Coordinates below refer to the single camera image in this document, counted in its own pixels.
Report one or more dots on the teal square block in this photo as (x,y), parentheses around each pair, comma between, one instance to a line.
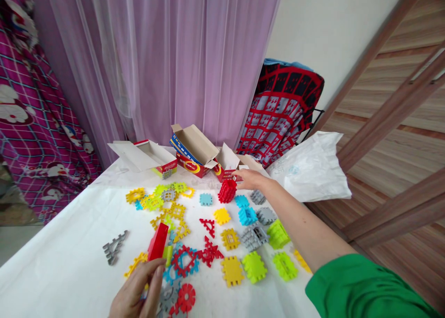
(205,199)

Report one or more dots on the purple sheer curtain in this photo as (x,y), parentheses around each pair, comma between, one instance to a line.
(174,53)

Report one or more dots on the red black patterned blanket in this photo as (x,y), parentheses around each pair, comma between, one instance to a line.
(278,116)

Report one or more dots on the small grey block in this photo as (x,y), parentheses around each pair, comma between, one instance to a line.
(258,197)

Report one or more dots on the yellow window block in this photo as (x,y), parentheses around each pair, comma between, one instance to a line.
(229,239)

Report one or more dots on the brown wooden door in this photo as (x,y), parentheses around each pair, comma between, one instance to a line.
(393,123)

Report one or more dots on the grey gear shaped block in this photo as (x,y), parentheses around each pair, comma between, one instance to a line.
(168,299)

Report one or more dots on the open red white cardboard box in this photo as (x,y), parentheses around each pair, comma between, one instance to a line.
(142,156)

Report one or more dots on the grey triangle block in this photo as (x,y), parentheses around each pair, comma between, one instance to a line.
(114,247)

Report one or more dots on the long red plastic block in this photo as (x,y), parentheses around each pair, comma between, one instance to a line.
(158,241)

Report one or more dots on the red gear shaped block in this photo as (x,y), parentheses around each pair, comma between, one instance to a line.
(186,297)

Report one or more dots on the red block tower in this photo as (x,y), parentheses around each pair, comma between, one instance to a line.
(227,191)

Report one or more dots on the open blue red cardboard box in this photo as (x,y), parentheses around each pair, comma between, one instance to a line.
(193,147)

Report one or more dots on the person's left thumb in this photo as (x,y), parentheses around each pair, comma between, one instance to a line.
(156,286)

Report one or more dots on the person's left hand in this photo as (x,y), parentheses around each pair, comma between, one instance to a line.
(134,293)

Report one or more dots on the yellow gear shaped block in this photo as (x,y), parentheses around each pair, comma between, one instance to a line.
(135,195)

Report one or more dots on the white plastic bag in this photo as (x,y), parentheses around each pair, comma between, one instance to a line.
(313,172)

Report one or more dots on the small red triangle block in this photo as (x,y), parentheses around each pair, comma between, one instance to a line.
(207,223)

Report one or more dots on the pink cartoon patterned cloth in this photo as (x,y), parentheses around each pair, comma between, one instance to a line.
(34,123)

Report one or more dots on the red toothed triangle block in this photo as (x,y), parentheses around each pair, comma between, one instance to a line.
(210,250)

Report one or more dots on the flat blue block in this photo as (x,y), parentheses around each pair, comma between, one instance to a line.
(242,201)

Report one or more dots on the yellow triangle block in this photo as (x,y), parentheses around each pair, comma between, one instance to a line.
(136,262)

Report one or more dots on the person's left index finger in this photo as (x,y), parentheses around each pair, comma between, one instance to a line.
(147,265)

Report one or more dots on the pile of yellow green blocks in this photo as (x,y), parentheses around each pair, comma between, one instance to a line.
(170,201)

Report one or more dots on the grey window block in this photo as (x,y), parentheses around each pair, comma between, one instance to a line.
(254,238)

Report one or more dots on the green flat cube block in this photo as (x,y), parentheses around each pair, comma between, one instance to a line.
(254,266)

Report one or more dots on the thin green block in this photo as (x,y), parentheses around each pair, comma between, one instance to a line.
(169,256)

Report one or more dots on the yellow grey block in box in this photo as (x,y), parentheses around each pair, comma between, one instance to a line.
(165,172)

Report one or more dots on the yellow flat block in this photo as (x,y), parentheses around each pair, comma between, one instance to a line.
(302,261)

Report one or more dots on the person's right fingers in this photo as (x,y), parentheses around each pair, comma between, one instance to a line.
(240,173)

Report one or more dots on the small open red cardboard box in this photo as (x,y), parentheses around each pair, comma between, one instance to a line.
(227,163)

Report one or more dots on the person's right hand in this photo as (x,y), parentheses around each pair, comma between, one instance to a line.
(257,181)

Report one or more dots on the green window block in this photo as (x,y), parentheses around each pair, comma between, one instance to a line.
(285,266)

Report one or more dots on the blue cube block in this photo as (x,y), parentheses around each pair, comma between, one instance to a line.
(247,216)

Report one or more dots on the grey cube block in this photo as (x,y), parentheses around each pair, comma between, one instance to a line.
(266,215)

